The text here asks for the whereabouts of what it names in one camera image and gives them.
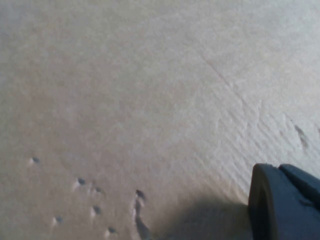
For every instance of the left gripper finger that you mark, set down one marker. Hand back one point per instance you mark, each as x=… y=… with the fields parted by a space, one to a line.
x=285 y=207

